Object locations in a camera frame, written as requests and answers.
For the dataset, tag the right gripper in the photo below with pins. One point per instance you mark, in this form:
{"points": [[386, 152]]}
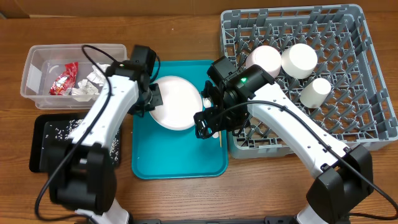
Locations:
{"points": [[208, 121]]}

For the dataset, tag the teal plastic tray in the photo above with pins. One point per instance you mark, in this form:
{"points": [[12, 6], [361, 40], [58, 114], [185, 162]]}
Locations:
{"points": [[161, 153]]}

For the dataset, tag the white plastic cup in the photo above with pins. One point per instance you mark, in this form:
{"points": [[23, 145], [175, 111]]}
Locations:
{"points": [[314, 94]]}

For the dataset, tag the pile of rice and nuts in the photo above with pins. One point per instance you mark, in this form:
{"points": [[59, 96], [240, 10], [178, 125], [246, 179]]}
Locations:
{"points": [[115, 146]]}

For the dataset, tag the red snack wrapper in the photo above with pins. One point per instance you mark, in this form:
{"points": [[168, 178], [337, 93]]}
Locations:
{"points": [[66, 81]]}

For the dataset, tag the clear plastic bin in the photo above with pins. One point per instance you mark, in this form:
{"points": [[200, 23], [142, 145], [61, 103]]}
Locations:
{"points": [[44, 64]]}

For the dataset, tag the wooden chopstick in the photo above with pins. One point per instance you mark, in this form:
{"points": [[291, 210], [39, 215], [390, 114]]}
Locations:
{"points": [[220, 138]]}

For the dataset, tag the white napkin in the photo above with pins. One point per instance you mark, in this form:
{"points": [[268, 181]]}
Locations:
{"points": [[96, 76], [85, 91]]}

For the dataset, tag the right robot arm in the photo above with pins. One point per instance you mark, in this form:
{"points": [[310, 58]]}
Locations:
{"points": [[341, 173]]}

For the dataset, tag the large white plate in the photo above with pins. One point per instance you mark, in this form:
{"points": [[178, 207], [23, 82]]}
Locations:
{"points": [[181, 101]]}

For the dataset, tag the white plastic fork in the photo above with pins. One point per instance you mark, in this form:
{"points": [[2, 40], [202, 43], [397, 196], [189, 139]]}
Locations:
{"points": [[207, 104]]}

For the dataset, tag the small bowl with nuts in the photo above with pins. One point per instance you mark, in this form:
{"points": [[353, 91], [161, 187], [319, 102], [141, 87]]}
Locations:
{"points": [[267, 57]]}

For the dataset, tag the grey dish rack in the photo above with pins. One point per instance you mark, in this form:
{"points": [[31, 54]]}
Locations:
{"points": [[358, 110]]}

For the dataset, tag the black plastic tray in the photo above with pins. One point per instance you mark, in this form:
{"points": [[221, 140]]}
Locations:
{"points": [[35, 165]]}

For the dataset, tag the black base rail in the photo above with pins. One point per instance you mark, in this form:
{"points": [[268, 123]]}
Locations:
{"points": [[266, 220]]}

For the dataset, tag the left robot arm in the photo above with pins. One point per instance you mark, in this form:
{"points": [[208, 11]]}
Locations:
{"points": [[81, 173]]}

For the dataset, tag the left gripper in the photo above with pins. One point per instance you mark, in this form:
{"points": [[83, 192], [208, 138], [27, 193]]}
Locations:
{"points": [[158, 101]]}

